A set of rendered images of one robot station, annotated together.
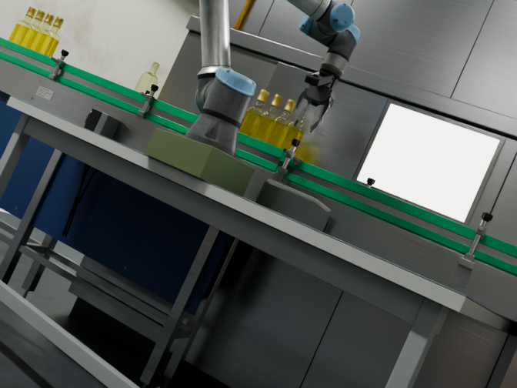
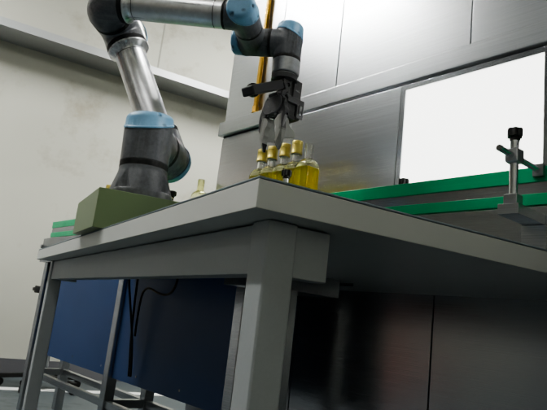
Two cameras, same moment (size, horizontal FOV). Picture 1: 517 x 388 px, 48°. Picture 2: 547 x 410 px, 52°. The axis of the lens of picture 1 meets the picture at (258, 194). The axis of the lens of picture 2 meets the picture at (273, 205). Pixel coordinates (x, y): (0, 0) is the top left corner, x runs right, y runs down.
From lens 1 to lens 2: 0.94 m
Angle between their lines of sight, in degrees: 29
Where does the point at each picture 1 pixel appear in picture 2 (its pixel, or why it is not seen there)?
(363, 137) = (390, 141)
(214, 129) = (124, 176)
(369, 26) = (364, 32)
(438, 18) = not seen: outside the picture
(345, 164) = (381, 181)
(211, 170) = (109, 215)
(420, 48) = (419, 19)
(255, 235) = (142, 263)
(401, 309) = (239, 259)
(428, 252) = (479, 227)
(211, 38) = (134, 101)
